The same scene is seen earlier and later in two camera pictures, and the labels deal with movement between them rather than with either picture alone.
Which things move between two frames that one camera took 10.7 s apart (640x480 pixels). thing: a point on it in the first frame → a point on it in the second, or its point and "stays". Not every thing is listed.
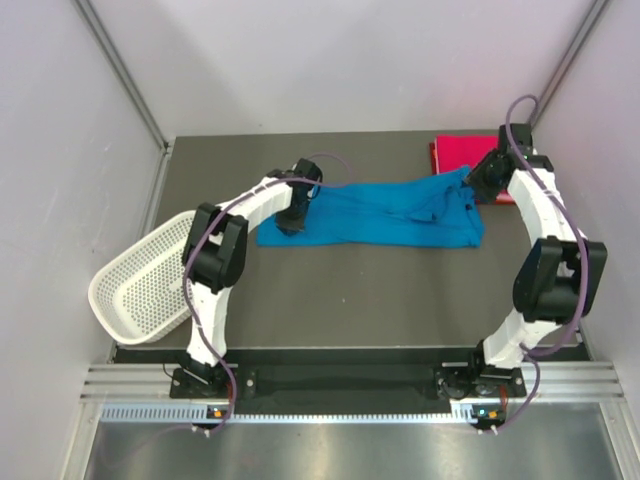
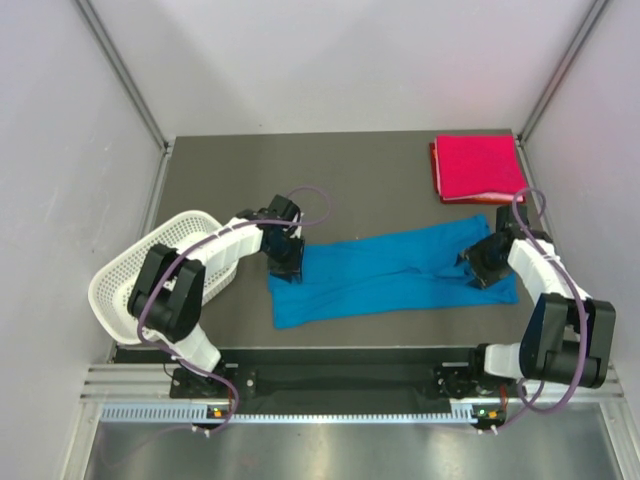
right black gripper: (474, 179) → (482, 276)
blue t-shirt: (434, 210) → (364, 276)
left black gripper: (293, 226) → (292, 267)
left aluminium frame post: (120, 66) stays
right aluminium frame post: (592, 18) stays
